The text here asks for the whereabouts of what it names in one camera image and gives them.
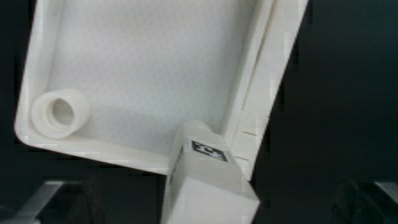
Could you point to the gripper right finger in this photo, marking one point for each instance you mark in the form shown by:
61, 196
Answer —
367, 202

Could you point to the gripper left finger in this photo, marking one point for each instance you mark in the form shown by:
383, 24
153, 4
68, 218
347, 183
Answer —
65, 203

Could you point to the white desk leg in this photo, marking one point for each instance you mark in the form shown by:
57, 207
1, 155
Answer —
208, 196

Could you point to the white square desk top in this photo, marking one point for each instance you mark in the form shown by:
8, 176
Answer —
141, 63

